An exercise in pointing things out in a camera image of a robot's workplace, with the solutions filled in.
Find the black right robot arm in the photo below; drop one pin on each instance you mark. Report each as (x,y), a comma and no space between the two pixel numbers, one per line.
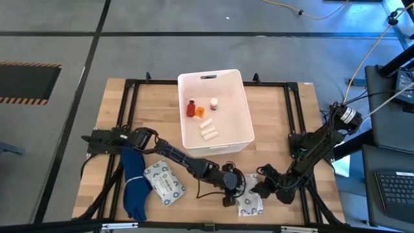
(317,145)

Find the orange pill bottle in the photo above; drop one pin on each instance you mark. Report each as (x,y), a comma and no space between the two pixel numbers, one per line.
(199,112)

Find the black aluminium table frame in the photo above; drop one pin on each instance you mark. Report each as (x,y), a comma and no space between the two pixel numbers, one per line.
(134,103)

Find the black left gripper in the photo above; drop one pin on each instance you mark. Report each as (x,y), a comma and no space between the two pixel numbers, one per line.
(228,181)

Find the blue gloves bundle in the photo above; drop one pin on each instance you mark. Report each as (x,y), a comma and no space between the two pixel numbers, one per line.
(134,184)

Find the grey side table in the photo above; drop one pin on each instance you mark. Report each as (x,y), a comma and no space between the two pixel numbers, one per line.
(368,181)
(385,123)

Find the red medicine bottle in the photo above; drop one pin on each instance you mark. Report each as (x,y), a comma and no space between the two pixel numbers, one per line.
(191,109)

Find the black electronic device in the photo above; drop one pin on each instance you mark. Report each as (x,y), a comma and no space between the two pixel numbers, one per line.
(406,87)

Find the black keyboard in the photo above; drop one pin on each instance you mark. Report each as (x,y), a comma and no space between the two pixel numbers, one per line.
(396,194)

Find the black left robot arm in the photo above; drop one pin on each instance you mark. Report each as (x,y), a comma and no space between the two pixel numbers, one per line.
(174,155)

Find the black stand pole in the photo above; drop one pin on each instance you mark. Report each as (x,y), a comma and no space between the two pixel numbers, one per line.
(398,59)

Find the white blue-print medical packet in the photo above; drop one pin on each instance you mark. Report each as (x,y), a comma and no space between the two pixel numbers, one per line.
(250,204)
(165,182)

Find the small white-capped vial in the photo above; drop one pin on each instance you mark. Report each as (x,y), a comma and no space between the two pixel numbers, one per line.
(213,104)

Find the white perforated plastic basket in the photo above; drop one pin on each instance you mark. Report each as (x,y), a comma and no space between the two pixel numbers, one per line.
(233,123)

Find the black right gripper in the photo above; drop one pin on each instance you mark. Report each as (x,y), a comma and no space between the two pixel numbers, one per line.
(283,192)

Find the blue floor object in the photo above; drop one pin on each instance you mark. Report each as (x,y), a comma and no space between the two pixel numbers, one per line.
(11,149)

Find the black hazard-striped floor mat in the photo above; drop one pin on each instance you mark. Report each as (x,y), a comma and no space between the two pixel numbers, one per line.
(26,82)

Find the silver metal bracket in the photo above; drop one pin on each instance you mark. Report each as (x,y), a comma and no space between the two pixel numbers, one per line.
(299,229)
(119,226)

